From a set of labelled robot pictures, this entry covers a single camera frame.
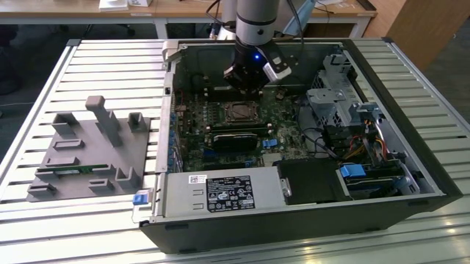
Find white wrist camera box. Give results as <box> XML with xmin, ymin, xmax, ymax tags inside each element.
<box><xmin>262</xmin><ymin>56</ymin><xmax>294</xmax><ymax>83</ymax></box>

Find green motherboard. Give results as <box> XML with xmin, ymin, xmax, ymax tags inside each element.
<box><xmin>171</xmin><ymin>87</ymin><xmax>319</xmax><ymax>173</ymax></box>

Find green RAM stick with label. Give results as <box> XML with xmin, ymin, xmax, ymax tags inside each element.
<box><xmin>38</xmin><ymin>163</ymin><xmax>111</xmax><ymax>175</ymax></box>

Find yellow red power wires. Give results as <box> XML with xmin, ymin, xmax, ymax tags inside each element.
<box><xmin>345</xmin><ymin>118</ymin><xmax>390</xmax><ymax>163</ymax></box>

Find wooden cabinet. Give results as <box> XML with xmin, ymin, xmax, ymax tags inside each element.
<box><xmin>362</xmin><ymin>0</ymin><xmax>470</xmax><ymax>72</ymax></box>

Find small silver heatsink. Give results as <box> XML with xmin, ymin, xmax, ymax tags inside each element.
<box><xmin>262</xmin><ymin>152</ymin><xmax>283</xmax><ymax>166</ymax></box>

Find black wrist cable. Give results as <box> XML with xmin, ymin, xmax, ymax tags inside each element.
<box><xmin>286</xmin><ymin>0</ymin><xmax>306</xmax><ymax>45</ymax></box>

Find silver metal drive cage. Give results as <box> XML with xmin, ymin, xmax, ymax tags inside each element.
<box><xmin>305</xmin><ymin>53</ymin><xmax>386</xmax><ymax>133</ymax></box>

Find silver power supply unit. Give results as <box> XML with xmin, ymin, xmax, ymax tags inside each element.
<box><xmin>160</xmin><ymin>166</ymin><xmax>290</xmax><ymax>218</ymax></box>

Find blue disk carrier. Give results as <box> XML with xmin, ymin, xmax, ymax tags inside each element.
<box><xmin>337</xmin><ymin>162</ymin><xmax>405</xmax><ymax>199</ymax></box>

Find grey parts rack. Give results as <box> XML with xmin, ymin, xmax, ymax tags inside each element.
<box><xmin>26</xmin><ymin>95</ymin><xmax>154</xmax><ymax>204</ymax></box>

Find CPU socket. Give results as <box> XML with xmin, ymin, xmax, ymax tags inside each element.
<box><xmin>219</xmin><ymin>100</ymin><xmax>265</xmax><ymax>125</ymax></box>

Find wooden desk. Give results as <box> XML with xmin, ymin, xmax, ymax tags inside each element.
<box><xmin>0</xmin><ymin>0</ymin><xmax>378</xmax><ymax>39</ymax></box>

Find black graphics card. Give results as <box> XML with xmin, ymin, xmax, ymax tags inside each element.
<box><xmin>210</xmin><ymin>131</ymin><xmax>259</xmax><ymax>152</ymax></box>

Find plain white box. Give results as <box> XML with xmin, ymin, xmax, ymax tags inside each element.
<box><xmin>98</xmin><ymin>0</ymin><xmax>130</xmax><ymax>13</ymax></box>

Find black open PC case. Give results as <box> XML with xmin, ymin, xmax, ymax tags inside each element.
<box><xmin>138</xmin><ymin>37</ymin><xmax>465</xmax><ymax>255</ymax></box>

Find installed RAM stick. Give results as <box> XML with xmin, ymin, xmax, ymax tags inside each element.
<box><xmin>210</xmin><ymin>123</ymin><xmax>269</xmax><ymax>134</ymax></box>

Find pale blue teach pendant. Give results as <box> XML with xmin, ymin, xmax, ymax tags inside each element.
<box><xmin>286</xmin><ymin>0</ymin><xmax>318</xmax><ymax>36</ymax></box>

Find black plastic shroud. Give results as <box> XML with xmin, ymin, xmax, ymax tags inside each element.
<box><xmin>274</xmin><ymin>158</ymin><xmax>354</xmax><ymax>206</ymax></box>

